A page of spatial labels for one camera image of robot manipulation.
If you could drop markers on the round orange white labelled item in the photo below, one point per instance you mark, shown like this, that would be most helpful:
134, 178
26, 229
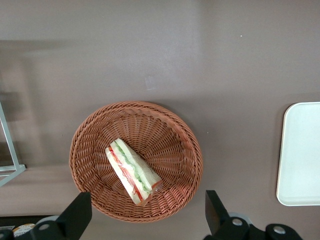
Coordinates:
23, 228

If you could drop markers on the cream plastic tray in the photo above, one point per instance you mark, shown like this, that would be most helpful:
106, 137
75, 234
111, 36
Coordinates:
300, 155

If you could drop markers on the grey metal frame stand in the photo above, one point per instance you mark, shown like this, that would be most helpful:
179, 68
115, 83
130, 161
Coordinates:
11, 152

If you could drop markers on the round brown wicker basket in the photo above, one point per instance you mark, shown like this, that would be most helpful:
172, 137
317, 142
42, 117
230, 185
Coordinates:
165, 150

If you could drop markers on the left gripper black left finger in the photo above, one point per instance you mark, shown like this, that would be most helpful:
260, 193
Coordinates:
72, 220

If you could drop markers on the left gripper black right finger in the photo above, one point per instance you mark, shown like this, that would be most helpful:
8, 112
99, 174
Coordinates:
217, 220

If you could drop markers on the wrapped triangle sandwich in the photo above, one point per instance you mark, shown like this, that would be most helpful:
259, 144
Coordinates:
135, 170

